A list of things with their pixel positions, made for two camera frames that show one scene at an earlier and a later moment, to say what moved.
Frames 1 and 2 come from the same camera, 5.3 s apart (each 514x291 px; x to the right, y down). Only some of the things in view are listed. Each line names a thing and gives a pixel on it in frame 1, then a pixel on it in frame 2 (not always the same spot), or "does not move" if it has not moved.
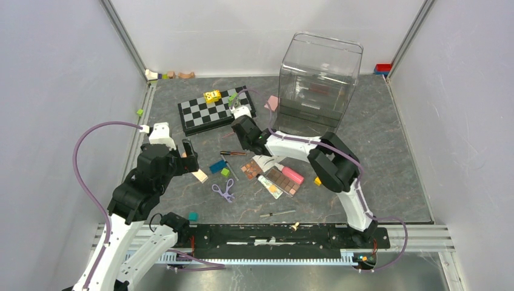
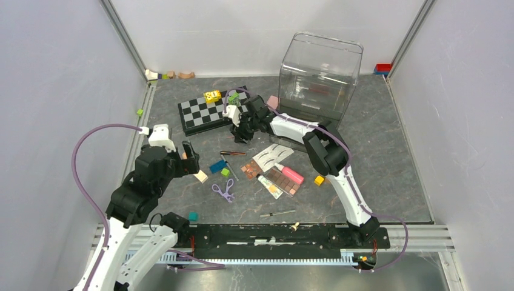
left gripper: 185,164 does not move
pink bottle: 290,174 does not move
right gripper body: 245,145 -> 250,123
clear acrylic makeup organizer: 317,78 does not move
